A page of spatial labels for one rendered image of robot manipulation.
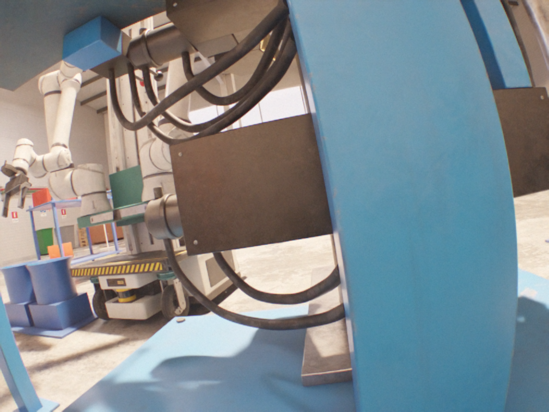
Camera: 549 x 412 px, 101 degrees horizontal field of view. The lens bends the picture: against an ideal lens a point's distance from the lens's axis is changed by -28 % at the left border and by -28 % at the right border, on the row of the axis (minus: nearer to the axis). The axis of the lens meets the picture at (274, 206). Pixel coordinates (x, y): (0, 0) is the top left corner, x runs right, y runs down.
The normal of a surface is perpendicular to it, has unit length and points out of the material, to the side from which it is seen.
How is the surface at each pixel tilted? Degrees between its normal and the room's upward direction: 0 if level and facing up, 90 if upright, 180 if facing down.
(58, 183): 100
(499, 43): 90
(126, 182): 90
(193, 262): 90
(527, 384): 0
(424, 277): 90
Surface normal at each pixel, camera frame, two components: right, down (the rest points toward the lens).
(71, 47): -0.14, 0.04
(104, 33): 0.98, -0.17
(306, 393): -0.18, -0.98
